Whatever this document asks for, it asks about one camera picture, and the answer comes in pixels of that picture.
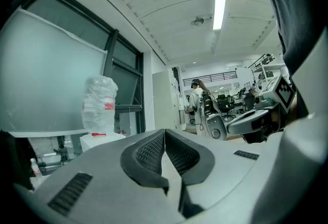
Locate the ceiling light strip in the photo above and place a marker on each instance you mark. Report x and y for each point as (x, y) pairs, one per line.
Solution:
(219, 10)

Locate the small clear bottle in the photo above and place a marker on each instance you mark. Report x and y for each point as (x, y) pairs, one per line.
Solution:
(35, 169)

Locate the black office chair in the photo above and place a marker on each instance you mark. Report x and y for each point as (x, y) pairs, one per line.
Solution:
(226, 105)

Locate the metal shelf rack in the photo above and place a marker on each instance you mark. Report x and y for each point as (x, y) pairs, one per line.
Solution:
(266, 70)

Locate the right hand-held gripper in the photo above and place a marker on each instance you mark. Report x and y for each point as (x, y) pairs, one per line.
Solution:
(280, 91)

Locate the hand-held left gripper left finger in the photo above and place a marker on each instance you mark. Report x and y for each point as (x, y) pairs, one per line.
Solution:
(102, 166)

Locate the large plastic-wrapped water bottle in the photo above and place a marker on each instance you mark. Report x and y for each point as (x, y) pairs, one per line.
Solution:
(100, 100)

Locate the person's black shirt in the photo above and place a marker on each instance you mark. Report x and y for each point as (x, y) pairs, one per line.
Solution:
(287, 12)

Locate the black window frame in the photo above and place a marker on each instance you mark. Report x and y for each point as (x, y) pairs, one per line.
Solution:
(112, 46)

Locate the white tall cabinet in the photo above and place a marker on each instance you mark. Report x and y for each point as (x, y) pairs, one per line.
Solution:
(164, 100)

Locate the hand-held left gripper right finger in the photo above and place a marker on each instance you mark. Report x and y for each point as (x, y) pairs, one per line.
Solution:
(225, 166)

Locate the white water dispenser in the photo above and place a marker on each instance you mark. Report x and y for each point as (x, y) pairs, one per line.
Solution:
(102, 141)

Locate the white rounded machine base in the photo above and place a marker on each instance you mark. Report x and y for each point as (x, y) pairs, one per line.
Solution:
(215, 125)

